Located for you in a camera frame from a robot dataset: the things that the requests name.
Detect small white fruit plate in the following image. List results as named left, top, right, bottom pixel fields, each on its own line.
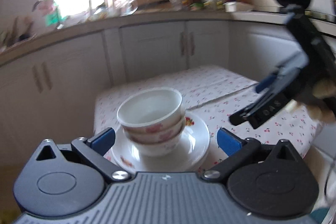
left=110, top=111, right=210, bottom=173

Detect white floral bowl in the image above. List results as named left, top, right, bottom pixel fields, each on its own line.
left=123, top=115, right=185, bottom=144

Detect gloved right hand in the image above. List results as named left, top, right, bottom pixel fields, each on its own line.
left=285, top=79, right=335, bottom=123

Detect cherry print tablecloth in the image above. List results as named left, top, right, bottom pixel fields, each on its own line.
left=93, top=65, right=322, bottom=172

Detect white lower cabinets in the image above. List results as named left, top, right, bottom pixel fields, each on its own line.
left=1, top=14, right=301, bottom=166

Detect white plastic tray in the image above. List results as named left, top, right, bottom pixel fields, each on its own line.
left=224, top=2, right=254, bottom=12

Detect pink cloth on faucet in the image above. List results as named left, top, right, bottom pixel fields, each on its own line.
left=32, top=0, right=57, bottom=16

